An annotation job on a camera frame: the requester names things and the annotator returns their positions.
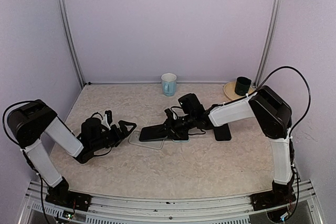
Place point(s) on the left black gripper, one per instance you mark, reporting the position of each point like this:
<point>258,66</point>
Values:
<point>121,135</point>

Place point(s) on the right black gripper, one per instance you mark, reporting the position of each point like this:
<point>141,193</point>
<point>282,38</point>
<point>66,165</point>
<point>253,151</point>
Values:
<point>170,127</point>

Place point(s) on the clear phone case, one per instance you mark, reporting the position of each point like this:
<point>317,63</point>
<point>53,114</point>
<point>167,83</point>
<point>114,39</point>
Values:
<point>134,139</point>

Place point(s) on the light blue phone case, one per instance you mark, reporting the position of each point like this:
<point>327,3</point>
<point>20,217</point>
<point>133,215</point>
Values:
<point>182,138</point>

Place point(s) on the black phone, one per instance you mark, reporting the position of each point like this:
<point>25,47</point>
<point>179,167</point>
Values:
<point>148,134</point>

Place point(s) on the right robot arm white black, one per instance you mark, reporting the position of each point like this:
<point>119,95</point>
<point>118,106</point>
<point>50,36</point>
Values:
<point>272,113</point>

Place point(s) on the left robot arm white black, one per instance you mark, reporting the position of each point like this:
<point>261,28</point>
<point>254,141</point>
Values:
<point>25,122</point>

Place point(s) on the light blue mug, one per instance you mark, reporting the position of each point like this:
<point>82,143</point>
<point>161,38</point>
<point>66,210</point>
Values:
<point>168,81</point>

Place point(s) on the beige plate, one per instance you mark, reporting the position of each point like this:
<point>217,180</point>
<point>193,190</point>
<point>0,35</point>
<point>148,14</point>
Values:
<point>230,93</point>

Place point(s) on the dark green cup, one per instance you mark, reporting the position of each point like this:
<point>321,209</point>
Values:
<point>242,85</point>

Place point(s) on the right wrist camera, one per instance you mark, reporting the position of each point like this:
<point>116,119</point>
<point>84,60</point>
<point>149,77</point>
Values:
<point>171,115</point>

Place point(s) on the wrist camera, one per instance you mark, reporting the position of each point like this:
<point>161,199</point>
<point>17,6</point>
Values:
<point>107,119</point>
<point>171,115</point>

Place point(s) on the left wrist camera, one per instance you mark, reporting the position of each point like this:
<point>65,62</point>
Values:
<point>107,119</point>

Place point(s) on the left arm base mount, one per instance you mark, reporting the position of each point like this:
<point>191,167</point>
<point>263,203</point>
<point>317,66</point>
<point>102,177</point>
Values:
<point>68,199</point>

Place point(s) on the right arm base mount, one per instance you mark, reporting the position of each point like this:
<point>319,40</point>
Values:
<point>278,196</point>

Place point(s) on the left aluminium frame post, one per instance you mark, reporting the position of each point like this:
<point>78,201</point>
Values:
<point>70,42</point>

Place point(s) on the aluminium frame post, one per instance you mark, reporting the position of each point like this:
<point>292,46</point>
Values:
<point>267,46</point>
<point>70,42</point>

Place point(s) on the right aluminium frame post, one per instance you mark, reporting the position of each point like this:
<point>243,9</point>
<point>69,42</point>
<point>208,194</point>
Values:
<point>267,46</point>

